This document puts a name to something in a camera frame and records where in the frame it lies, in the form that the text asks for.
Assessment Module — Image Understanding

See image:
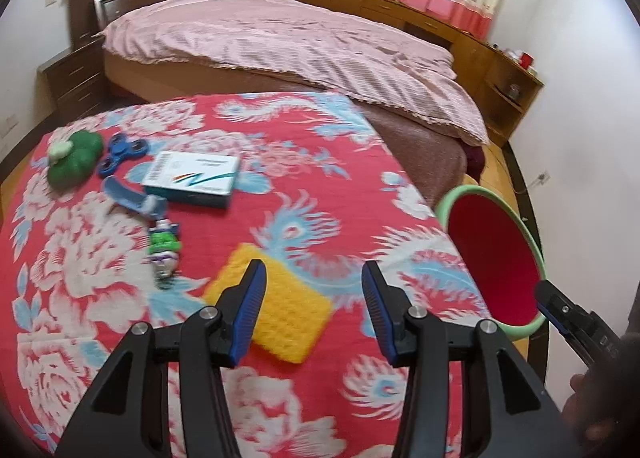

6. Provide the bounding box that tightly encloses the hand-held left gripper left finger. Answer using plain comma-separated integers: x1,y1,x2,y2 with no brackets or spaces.
55,259,267,458

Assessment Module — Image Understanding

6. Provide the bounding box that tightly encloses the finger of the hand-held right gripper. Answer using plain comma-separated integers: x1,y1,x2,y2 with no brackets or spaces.
534,279,601,366

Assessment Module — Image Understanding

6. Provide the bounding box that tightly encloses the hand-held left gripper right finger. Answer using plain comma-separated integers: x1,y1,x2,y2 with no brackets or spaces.
361,262,583,458

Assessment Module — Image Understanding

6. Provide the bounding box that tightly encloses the yellow knitted cloth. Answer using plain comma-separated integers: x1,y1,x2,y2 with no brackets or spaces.
201,243,335,365

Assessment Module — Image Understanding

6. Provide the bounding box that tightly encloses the red bin with green rim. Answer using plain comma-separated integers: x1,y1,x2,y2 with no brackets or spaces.
434,184,548,342

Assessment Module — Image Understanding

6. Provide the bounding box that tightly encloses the person's right hand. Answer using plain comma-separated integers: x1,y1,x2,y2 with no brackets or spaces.
562,372,633,445

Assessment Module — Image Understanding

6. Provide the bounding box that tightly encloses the green and purple toy figure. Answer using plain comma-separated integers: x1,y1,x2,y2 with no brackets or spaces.
147,218,182,291

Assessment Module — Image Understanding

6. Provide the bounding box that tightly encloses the red floral tablecloth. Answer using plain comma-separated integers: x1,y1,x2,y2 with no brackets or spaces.
0,91,501,458

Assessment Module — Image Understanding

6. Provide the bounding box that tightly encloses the white and teal box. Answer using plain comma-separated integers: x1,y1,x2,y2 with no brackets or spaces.
141,151,240,210

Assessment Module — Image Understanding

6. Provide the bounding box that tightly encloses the brown blanket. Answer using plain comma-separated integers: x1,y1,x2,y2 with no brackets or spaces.
350,98,486,209

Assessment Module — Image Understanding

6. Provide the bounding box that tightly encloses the blue plastic scoop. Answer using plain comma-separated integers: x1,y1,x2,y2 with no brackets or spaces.
102,176,168,224

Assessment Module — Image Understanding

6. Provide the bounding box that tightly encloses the blue fidget spinner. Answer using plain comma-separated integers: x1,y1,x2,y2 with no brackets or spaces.
96,133,152,175

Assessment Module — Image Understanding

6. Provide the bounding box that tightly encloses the green cloud-shaped toy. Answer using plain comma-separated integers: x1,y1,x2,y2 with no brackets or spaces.
46,130,104,187

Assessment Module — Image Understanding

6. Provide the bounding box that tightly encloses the pink checked bedspread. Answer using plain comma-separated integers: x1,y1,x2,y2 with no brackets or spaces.
97,0,491,145

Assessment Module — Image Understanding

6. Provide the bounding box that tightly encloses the dark wooden nightstand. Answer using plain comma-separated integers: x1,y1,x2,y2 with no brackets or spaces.
40,40,108,114

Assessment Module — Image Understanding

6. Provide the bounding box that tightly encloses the long wooden wall cabinet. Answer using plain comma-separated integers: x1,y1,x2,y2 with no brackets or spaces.
277,0,544,146

